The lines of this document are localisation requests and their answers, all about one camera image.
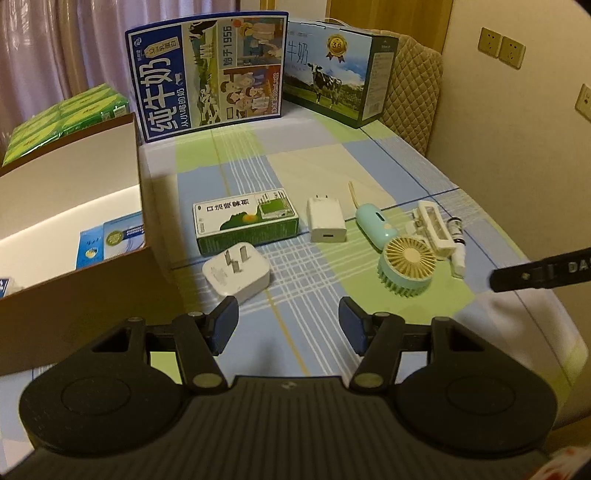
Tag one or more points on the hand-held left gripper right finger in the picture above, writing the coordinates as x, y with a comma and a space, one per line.
353, 326

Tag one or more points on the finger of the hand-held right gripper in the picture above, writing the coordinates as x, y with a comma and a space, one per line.
540, 271

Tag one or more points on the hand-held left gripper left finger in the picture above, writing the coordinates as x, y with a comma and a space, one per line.
225, 323

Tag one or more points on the white plug adapter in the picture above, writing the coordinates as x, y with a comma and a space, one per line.
235, 274

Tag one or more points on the small white spray bottle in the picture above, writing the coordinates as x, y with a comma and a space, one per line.
457, 258

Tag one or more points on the teal handheld fan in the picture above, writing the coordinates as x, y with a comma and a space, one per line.
406, 261

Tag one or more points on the small green box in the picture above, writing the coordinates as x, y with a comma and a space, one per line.
244, 226

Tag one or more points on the white plastic holder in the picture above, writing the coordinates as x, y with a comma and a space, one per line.
434, 228

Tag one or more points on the blue medicine box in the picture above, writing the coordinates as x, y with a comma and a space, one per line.
127, 235

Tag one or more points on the brown storage box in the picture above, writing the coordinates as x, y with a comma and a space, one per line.
83, 318

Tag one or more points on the blue tube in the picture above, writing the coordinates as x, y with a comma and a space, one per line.
91, 251

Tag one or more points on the white charger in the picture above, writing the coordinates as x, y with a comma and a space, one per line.
327, 221

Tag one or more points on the red white printed cloth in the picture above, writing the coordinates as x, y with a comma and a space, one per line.
570, 464

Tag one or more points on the beige quilted chair cover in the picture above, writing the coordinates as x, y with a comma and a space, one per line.
413, 92

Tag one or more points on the blue milk carton box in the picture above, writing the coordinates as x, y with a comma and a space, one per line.
207, 74

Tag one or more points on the green cow print milk box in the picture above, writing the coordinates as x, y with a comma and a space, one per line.
332, 74

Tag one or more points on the green shrink-wrapped carton pack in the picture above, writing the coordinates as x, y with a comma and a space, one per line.
69, 115

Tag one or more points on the wooden door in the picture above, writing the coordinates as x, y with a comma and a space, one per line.
392, 16

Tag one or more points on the pink curtain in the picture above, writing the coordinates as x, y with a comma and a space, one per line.
69, 41

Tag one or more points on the gold wall socket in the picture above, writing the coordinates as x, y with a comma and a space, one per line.
584, 102
489, 42
513, 52

